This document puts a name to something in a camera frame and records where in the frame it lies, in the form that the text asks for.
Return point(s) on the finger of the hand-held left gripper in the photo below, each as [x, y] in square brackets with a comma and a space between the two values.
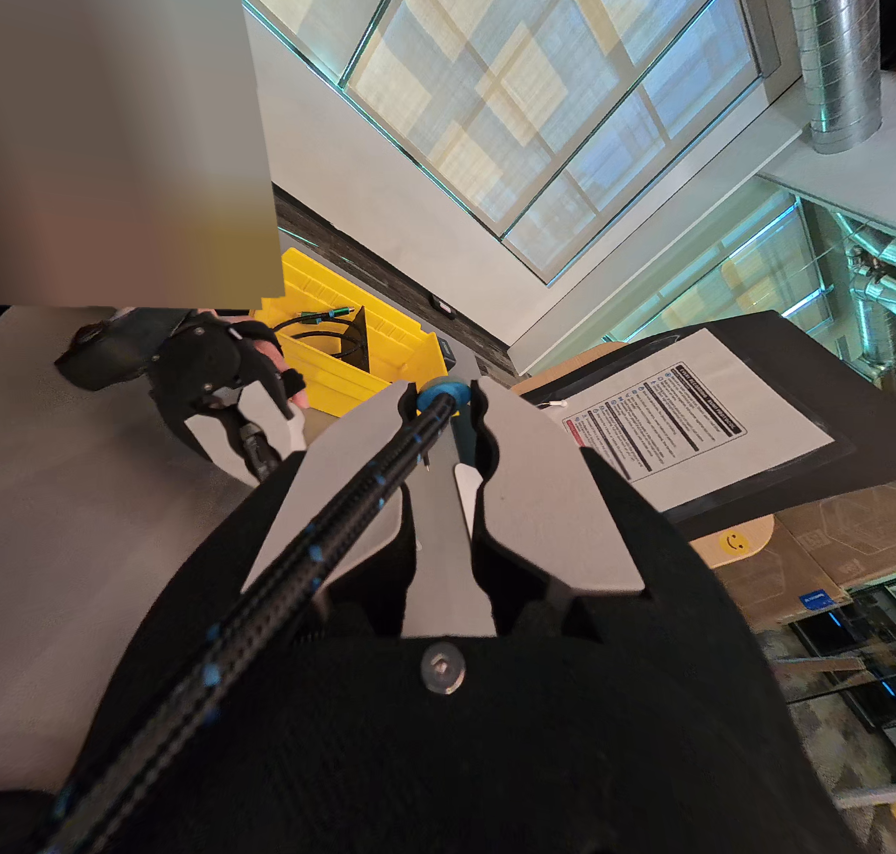
[276, 420]
[217, 441]

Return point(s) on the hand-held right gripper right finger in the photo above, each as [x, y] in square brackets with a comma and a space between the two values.
[553, 518]

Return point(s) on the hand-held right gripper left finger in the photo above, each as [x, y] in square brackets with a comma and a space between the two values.
[371, 539]

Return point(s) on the yellow plastic bin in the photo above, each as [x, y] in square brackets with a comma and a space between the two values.
[315, 294]

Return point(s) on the person's left hand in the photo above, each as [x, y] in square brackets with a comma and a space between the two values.
[297, 395]

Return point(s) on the white board stand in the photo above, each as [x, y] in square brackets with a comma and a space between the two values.
[465, 486]

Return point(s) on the black bin divider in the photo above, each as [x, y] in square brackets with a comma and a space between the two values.
[358, 343]

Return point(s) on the wooden instruction board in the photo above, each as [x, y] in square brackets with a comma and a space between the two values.
[700, 413]

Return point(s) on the small dark box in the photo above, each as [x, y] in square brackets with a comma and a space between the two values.
[446, 357]

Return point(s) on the flat cardboard box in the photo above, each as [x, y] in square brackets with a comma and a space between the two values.
[805, 560]

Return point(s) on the narrow blind-covered window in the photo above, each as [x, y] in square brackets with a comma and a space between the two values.
[756, 266]

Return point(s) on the large blind-covered window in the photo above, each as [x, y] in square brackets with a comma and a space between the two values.
[525, 98]

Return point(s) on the silver ventilation duct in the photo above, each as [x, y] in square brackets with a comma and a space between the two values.
[836, 49]

